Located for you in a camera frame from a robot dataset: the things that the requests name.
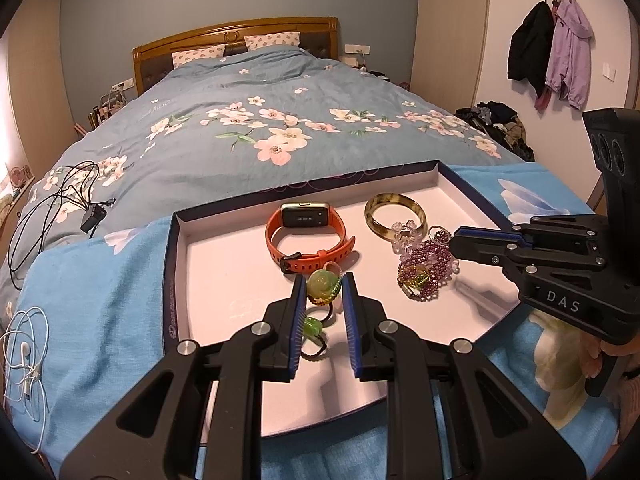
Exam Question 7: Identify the bedside clutter of bottles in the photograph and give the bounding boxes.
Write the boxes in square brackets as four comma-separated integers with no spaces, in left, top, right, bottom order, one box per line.
[87,87,128,128]

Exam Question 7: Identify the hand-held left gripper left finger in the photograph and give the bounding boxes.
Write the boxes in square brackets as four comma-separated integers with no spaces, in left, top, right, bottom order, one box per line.
[60,274,308,480]

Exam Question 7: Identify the white earphones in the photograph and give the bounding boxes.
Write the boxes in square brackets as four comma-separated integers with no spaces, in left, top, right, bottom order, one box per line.
[0,307,51,456]

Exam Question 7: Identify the clear crystal bead bracelet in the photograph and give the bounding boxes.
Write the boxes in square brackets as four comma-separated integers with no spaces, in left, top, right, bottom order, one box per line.
[391,219,427,256]

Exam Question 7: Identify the pile of dark clothes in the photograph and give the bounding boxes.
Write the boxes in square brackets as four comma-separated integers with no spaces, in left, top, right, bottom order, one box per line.
[455,101,535,162]

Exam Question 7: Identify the black charger with cable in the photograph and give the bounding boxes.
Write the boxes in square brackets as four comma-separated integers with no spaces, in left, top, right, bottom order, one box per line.
[7,161,116,291]

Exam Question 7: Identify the amber bangle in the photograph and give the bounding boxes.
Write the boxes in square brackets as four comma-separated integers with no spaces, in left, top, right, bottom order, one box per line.
[364,192,427,243]

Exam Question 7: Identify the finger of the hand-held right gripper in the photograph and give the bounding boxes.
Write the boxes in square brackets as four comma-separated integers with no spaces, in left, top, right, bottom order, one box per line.
[447,235,606,281]
[452,215,608,248]

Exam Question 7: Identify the orange smartwatch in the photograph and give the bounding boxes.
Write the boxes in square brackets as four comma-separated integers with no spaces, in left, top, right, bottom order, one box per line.
[265,201,357,277]

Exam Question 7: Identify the person's right hand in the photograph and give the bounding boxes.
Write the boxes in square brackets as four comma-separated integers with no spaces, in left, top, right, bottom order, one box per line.
[600,337,640,362]

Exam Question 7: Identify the dotted white pillow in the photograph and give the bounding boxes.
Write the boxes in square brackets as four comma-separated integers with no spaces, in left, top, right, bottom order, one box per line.
[171,44,227,68]
[243,31,302,52]

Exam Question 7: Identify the purple jacket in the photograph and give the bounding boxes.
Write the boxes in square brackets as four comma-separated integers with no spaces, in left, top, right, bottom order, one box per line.
[535,0,595,111]

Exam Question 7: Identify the yellow glass bead charm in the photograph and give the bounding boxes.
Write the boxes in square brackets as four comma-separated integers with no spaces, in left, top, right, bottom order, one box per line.
[398,264,432,301]

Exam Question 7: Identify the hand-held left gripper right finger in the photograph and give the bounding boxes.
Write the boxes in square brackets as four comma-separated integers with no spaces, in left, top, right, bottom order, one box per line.
[341,272,586,480]

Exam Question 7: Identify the wooden bed headboard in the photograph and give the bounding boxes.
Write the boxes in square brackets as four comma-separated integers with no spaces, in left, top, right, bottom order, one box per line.
[131,16,341,98]

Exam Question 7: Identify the purple bead bracelet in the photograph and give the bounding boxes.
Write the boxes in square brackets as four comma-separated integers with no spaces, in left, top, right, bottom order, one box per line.
[398,239,462,305]

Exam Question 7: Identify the white tray with dark rim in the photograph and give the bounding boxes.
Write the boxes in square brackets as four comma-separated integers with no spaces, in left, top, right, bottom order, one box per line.
[162,160,526,438]

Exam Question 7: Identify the black jacket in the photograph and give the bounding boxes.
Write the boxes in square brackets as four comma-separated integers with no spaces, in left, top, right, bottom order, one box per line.
[507,1,556,98]

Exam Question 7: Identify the blue floral duvet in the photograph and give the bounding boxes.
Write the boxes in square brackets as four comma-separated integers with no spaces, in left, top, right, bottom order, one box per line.
[0,45,526,311]

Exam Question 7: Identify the green bead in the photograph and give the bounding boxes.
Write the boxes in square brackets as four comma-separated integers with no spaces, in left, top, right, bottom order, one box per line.
[299,310,332,361]

